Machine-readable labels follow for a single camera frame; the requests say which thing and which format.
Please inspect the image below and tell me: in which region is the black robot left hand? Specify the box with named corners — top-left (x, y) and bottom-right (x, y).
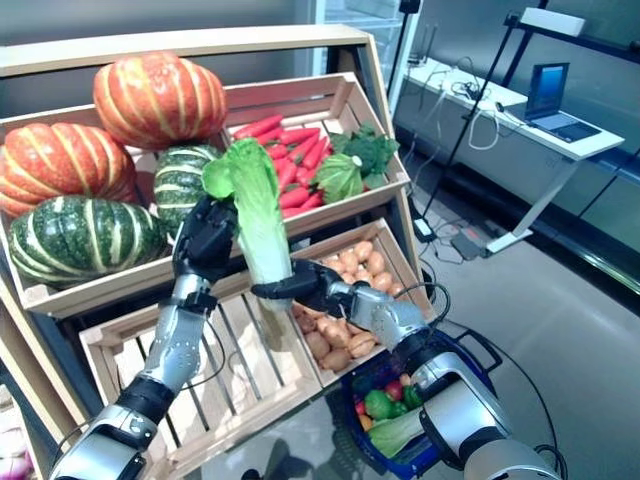
top-left (172, 195), bottom-right (239, 276)

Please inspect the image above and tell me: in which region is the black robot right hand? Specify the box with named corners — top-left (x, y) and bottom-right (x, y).
top-left (250, 258), bottom-right (351, 317)

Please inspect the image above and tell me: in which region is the white green napa cabbage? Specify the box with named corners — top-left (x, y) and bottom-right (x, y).
top-left (367, 407), bottom-right (426, 459)
top-left (201, 137), bottom-right (294, 311)

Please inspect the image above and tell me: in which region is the blue plastic shopping basket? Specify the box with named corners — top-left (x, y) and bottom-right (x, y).
top-left (339, 327), bottom-right (504, 479)

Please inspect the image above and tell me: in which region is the wooden potato crate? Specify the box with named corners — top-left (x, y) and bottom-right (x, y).
top-left (289, 218), bottom-right (434, 389)

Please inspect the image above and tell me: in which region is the small green striped pumpkin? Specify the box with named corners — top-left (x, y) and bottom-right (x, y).
top-left (152, 144), bottom-right (224, 236)

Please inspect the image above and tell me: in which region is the wooden carrot crate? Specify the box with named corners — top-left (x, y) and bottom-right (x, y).
top-left (222, 72), bottom-right (405, 236)

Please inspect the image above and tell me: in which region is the orange plastic carrot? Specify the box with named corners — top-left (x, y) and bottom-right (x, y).
top-left (232, 114), bottom-right (284, 140)
top-left (278, 185), bottom-right (311, 210)
top-left (279, 127), bottom-right (321, 145)

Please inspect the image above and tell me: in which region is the wooden cabbage crate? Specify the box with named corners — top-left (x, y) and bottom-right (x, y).
top-left (78, 289), bottom-right (321, 466)

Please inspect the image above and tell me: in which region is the round green cabbage head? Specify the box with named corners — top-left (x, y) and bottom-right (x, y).
top-left (312, 153), bottom-right (365, 204)

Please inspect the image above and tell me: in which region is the wooden pumpkin crate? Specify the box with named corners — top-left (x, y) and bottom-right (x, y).
top-left (0, 102), bottom-right (236, 319)

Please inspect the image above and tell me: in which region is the large green striped pumpkin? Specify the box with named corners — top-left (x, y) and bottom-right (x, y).
top-left (7, 195), bottom-right (170, 287)

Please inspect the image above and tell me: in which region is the orange striped pumpkin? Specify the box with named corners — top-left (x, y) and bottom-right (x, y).
top-left (93, 51), bottom-right (229, 151)
top-left (0, 122), bottom-right (139, 219)

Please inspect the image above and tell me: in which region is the dark green leafy bunch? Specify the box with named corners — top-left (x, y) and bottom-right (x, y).
top-left (329, 124), bottom-right (400, 190)

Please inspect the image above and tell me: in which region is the grey floor box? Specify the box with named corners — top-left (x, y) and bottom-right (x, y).
top-left (452, 234), bottom-right (489, 260)

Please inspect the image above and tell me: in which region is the black light stand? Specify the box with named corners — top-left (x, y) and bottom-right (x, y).
top-left (417, 0), bottom-right (549, 224)

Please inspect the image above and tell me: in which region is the black antenna router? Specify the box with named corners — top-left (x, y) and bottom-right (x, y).
top-left (409, 27), bottom-right (437, 66)

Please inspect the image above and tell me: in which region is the glass door fridge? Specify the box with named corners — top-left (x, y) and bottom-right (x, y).
top-left (312, 0), bottom-right (419, 91)

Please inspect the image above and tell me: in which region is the white desk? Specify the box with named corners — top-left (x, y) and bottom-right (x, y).
top-left (399, 59), bottom-right (626, 254)

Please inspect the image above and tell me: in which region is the open grey laptop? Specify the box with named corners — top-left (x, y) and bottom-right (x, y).
top-left (523, 62), bottom-right (604, 145)

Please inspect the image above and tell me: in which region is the white light panel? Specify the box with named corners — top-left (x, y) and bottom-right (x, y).
top-left (519, 7), bottom-right (586, 36)

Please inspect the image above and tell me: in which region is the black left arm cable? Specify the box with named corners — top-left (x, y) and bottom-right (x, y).
top-left (184, 292), bottom-right (239, 391)

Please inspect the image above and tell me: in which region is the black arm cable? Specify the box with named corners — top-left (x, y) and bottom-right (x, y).
top-left (399, 282), bottom-right (451, 334)
top-left (184, 292), bottom-right (239, 391)

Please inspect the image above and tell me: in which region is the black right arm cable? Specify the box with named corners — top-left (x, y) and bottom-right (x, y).
top-left (399, 282), bottom-right (451, 334)

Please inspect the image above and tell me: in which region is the black basket handle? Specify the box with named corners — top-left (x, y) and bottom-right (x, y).
top-left (452, 329), bottom-right (503, 374)

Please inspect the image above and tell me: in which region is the wooden display shelf frame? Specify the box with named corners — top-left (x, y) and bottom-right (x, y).
top-left (0, 24), bottom-right (436, 480)

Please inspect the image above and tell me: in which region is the white looped cable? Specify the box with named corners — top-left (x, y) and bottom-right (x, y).
top-left (468, 112), bottom-right (501, 151)

